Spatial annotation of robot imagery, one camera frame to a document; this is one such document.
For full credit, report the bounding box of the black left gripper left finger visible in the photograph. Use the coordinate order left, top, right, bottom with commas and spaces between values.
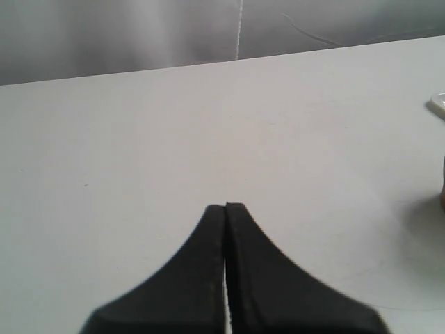
81, 205, 225, 333

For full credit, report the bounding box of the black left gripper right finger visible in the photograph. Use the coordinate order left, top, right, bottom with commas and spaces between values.
225, 203, 389, 333

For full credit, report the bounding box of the white rectangular tray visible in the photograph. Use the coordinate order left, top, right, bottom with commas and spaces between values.
426, 92, 445, 121

